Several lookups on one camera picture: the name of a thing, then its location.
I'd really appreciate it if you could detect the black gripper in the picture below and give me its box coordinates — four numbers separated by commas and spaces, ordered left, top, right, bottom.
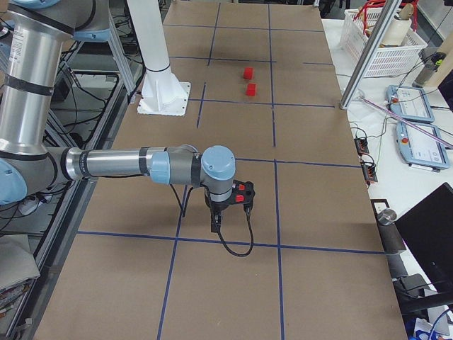
205, 179, 255, 233

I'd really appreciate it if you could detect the red cube block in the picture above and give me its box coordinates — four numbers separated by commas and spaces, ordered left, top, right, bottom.
246, 83, 257, 97
243, 67, 254, 80

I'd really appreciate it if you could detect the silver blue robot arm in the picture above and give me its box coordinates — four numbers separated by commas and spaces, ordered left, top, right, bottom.
1, 1, 255, 233

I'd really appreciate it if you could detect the black orange connector box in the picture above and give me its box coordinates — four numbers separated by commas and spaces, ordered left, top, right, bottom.
360, 161, 378, 185
354, 137, 369, 156

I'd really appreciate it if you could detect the small metal cup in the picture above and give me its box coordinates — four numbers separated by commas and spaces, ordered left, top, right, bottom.
377, 208, 398, 226

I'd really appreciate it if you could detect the black laptop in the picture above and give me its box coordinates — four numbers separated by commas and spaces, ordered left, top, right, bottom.
396, 183, 452, 293

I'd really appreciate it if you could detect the blue teach pendant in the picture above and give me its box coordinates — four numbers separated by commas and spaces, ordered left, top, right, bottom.
386, 85, 435, 123
396, 122, 450, 171

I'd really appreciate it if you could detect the white plastic basket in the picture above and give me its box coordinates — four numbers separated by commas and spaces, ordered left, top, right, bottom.
339, 8, 429, 79

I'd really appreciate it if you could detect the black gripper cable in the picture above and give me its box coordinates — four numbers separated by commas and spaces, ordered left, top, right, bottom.
215, 203, 255, 257

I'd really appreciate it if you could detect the white camera pedestal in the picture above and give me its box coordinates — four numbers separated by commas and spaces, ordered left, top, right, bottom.
127, 0, 191, 116

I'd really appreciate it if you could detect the aluminium frame post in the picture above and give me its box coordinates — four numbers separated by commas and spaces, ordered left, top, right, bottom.
340, 0, 401, 110

